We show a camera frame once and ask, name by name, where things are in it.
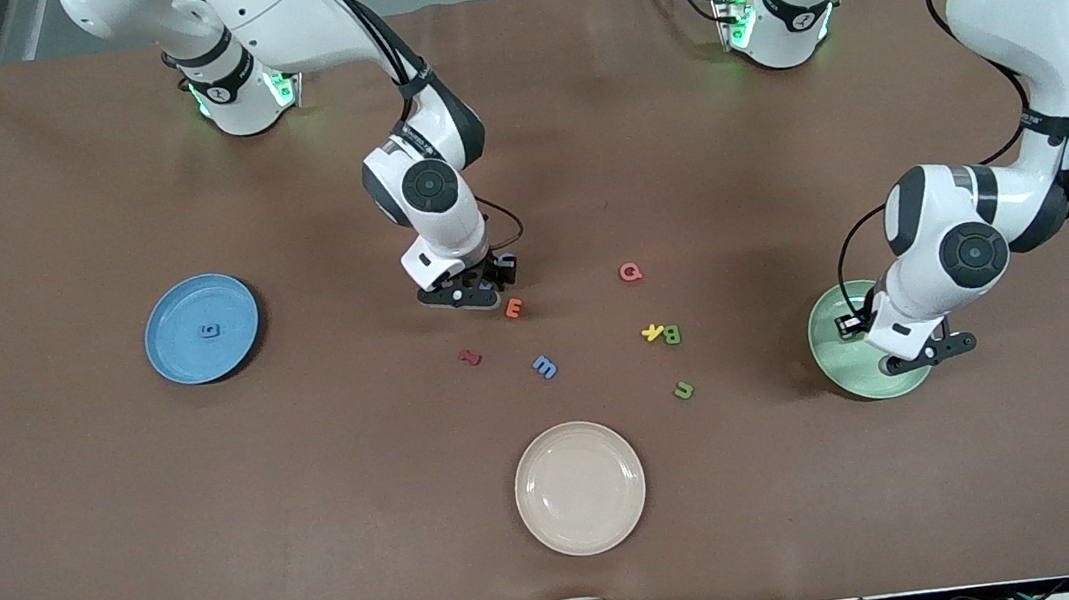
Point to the blue foam letter x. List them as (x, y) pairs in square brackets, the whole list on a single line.
[(490, 286)]

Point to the blue foam letter G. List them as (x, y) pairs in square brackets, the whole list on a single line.
[(512, 258)]

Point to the blue foam letter m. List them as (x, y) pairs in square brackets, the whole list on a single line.
[(544, 367)]

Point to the green foam letter u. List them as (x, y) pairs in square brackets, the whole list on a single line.
[(684, 390)]

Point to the green foam letter B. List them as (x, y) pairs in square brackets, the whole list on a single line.
[(671, 335)]

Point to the blue foam letter a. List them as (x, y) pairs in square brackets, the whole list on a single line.
[(211, 329)]

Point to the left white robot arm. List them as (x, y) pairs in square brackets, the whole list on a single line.
[(1024, 3)]

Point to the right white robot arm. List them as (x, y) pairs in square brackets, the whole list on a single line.
[(280, 7)]

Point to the green round plate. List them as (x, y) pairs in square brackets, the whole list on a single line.
[(833, 357)]

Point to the orange foam letter E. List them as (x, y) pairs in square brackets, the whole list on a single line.
[(514, 308)]

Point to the red foam letter I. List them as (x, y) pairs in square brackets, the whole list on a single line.
[(470, 357)]

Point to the red foam letter Q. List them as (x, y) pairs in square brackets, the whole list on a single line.
[(630, 272)]

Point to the yellow foam letter x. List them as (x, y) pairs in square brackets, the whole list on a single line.
[(652, 332)]

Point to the beige round plate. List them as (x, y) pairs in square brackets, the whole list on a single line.
[(580, 488)]

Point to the blue round plate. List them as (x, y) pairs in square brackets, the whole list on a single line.
[(183, 310)]

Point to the brown table mat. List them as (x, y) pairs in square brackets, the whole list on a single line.
[(120, 548)]

